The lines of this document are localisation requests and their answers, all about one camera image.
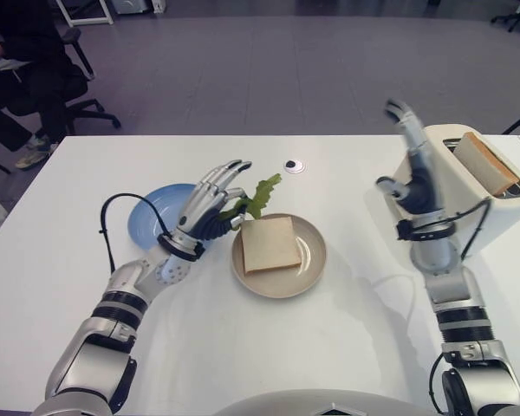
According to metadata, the robot body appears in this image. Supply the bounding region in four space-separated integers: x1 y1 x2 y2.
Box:
215 388 437 416

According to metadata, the beige plate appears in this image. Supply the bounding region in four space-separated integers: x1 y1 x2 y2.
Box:
230 211 328 301

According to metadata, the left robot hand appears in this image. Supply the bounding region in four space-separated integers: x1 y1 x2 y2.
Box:
176 159 253 242

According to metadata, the person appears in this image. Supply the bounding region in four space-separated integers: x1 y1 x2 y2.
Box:
0 0 89 171

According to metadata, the black cable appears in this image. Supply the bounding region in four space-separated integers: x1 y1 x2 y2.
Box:
445 198 493 263
98 192 177 278

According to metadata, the bread slice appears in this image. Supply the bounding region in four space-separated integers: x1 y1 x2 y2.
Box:
452 131 520 197
240 216 303 276

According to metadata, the black office chair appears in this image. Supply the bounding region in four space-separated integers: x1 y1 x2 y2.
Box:
491 0 520 34
47 29 123 132

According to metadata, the green lettuce leaf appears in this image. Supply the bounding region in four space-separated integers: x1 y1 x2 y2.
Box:
218 172 283 220

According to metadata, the blue plate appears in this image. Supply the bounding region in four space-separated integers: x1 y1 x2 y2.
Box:
127 183 201 252

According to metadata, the cream toaster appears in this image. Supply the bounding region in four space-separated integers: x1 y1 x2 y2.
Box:
365 124 520 263

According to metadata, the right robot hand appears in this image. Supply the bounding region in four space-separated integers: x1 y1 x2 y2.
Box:
374 99 446 223

